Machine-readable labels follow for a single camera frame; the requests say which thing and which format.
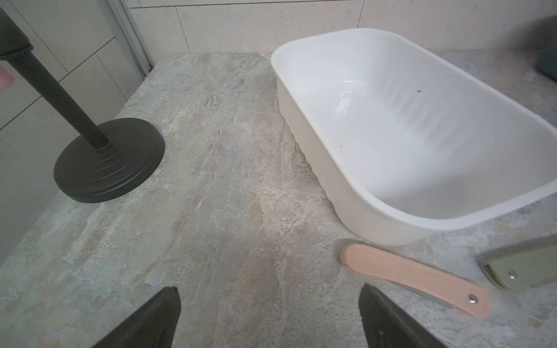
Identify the black microphone stand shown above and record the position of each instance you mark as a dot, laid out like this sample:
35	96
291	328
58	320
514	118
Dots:
106	161

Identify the white storage box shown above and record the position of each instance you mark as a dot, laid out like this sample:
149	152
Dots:
405	144

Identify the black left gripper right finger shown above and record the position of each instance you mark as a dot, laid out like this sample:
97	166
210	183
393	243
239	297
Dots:
387	325

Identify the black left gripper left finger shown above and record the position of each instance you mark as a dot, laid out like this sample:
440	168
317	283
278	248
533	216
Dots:
152	325

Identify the dark teal storage box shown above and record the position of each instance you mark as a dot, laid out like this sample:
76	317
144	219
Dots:
547	61

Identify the olive green folding knife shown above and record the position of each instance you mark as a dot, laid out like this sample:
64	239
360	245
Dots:
516	268

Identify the pink folding knife near box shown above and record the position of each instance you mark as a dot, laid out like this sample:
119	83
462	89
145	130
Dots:
370	262

